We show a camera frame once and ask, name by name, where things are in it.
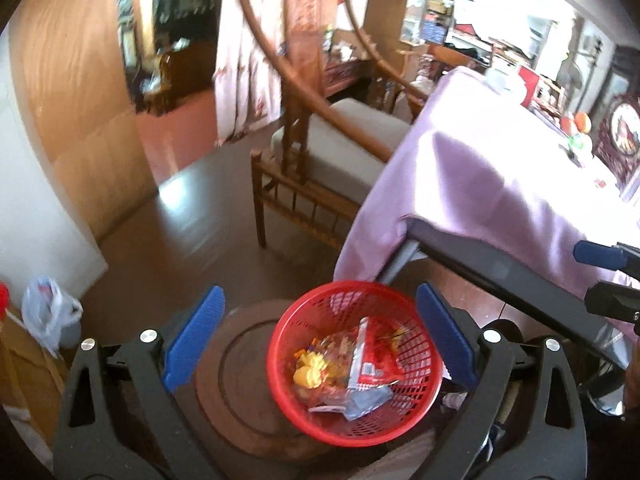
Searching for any clear pink plastic wrapper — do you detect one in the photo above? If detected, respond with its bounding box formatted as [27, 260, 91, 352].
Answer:
[292, 332, 356, 408]

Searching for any red snack package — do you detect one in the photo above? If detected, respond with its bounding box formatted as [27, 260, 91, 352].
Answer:
[347, 316, 408, 390]

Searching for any red mesh trash basket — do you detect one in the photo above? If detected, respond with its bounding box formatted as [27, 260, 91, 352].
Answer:
[266, 281, 444, 448]

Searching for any white plastic bag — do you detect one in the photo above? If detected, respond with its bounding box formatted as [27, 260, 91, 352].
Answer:
[21, 276, 84, 358]

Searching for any orange fruit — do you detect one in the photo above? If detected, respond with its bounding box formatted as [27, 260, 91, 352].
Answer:
[574, 112, 592, 134]

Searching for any red apple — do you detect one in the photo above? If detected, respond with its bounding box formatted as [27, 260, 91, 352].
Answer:
[560, 116, 578, 136]

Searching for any purple tablecloth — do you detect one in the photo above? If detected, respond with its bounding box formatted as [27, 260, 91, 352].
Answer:
[333, 67, 639, 298]

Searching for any red box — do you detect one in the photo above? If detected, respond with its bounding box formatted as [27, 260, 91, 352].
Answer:
[518, 65, 540, 108]

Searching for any wooden armchair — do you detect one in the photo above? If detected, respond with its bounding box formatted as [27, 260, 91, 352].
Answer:
[239, 0, 427, 248]

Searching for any pink floral curtain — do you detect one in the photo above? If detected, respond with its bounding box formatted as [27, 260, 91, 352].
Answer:
[213, 0, 283, 141]

